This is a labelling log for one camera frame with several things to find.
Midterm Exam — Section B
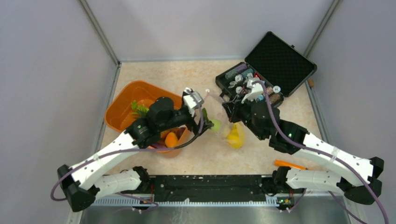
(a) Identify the orange yellow mango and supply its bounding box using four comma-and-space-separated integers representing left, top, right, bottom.
164, 132, 178, 148

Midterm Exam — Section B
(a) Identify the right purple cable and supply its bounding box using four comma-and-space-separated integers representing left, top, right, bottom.
254, 79, 390, 224

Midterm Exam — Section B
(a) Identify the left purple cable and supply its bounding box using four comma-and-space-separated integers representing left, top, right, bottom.
50, 90, 205, 214

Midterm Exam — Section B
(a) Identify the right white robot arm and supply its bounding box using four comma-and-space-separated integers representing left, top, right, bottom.
222, 100, 384, 205

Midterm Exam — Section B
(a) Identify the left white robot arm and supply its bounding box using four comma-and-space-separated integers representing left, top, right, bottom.
50, 93, 213, 212

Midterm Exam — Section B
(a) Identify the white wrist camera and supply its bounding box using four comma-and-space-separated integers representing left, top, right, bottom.
241, 77, 265, 104
182, 87, 204, 117

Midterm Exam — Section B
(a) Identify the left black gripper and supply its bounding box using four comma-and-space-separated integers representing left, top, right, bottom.
159, 105, 213, 136

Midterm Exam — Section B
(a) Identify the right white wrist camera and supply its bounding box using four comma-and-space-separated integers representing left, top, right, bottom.
241, 77, 265, 104

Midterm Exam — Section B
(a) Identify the clear zip top bag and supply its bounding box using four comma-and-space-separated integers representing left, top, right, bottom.
204, 88, 245, 149

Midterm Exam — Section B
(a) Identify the purple cable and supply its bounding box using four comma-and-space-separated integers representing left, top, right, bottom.
50, 90, 205, 214
254, 79, 390, 224

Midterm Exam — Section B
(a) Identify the orange pineapple toy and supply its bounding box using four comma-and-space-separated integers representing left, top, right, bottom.
130, 100, 149, 117

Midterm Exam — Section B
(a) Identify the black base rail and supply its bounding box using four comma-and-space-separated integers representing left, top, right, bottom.
130, 175, 295, 205

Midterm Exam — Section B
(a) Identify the black open carrying case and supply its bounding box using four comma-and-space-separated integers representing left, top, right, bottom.
215, 31, 317, 107

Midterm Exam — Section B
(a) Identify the yellow bell pepper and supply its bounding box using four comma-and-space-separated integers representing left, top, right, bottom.
226, 123, 245, 149

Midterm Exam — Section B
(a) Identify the orange plastic basket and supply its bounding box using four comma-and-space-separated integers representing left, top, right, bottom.
104, 80, 192, 158

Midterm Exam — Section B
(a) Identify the orange carrot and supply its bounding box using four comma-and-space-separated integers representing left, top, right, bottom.
274, 160, 308, 170

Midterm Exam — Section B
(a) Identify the white radish with leaves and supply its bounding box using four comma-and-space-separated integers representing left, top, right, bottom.
206, 109, 232, 139

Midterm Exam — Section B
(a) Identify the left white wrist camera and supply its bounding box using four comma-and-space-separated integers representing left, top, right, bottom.
182, 87, 204, 117

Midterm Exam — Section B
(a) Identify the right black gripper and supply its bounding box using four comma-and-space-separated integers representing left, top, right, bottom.
222, 92, 266, 140

